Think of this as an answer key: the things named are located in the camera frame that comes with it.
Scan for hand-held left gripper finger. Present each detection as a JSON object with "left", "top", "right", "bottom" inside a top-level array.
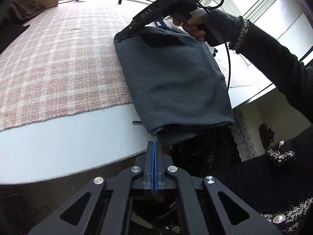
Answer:
[
  {"left": 28, "top": 141, "right": 155, "bottom": 235},
  {"left": 155, "top": 142, "right": 284, "bottom": 235}
]

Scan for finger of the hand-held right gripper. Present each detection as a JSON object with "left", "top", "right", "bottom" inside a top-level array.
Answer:
[{"left": 121, "top": 0, "right": 193, "bottom": 37}]

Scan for dark grey pants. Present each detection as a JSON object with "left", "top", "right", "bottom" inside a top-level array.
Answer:
[{"left": 114, "top": 26, "right": 235, "bottom": 147}]

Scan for person's right forearm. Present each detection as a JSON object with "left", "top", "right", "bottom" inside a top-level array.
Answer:
[{"left": 208, "top": 8, "right": 313, "bottom": 123}]

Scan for person's right hand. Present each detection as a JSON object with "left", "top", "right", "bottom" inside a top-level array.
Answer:
[{"left": 182, "top": 15, "right": 208, "bottom": 42}]

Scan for navy folded garment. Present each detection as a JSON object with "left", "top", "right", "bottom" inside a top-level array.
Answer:
[{"left": 154, "top": 20, "right": 176, "bottom": 32}]

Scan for person's black tweed jacket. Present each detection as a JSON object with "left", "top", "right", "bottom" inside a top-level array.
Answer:
[{"left": 169, "top": 125, "right": 313, "bottom": 235}]

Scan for white lace cloth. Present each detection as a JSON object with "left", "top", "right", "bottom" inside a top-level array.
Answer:
[{"left": 231, "top": 108, "right": 260, "bottom": 162}]

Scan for pink plaid blanket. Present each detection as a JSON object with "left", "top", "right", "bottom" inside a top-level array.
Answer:
[{"left": 0, "top": 0, "right": 257, "bottom": 131}]

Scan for dark ornament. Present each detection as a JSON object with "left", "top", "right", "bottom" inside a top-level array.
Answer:
[{"left": 259, "top": 122, "right": 275, "bottom": 150}]

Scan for brown garment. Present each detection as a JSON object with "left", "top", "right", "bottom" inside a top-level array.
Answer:
[{"left": 0, "top": 0, "right": 46, "bottom": 30}]

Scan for black cloth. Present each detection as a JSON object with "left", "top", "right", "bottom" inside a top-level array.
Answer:
[{"left": 0, "top": 23, "right": 30, "bottom": 54}]

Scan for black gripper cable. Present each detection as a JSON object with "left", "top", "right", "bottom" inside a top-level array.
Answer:
[{"left": 176, "top": 0, "right": 231, "bottom": 91}]

